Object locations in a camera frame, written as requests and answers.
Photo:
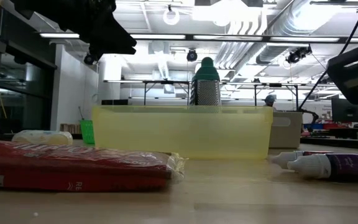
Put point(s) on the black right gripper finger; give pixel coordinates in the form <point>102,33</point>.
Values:
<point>340,74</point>

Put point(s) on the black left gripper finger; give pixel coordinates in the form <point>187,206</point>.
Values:
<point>104,31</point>

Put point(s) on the white sprinkled donut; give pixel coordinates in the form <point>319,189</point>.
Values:
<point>42,137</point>

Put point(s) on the red snack packet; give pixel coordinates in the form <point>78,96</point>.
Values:
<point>73,168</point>

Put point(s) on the black monitor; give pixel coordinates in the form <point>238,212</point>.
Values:
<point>346,110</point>

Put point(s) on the red and blue bins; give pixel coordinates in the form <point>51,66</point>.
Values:
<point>325,126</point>

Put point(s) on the person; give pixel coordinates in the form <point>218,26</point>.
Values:
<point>269,101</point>

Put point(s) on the grey plastic bin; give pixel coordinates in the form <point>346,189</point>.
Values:
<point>287,130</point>

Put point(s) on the small green plastic basket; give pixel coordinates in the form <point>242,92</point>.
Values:
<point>87,132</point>

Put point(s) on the wooden crate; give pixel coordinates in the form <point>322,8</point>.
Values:
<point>70,128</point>

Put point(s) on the yellow translucent plastic bin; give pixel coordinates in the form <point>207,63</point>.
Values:
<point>182,133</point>

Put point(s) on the black ceiling camera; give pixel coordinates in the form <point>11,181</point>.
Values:
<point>89,59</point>
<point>297,55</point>
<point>192,55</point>

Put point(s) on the silver ventilation duct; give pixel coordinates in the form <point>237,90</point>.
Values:
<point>278,31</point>

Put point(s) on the black background table frame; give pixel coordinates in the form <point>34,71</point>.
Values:
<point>166,82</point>

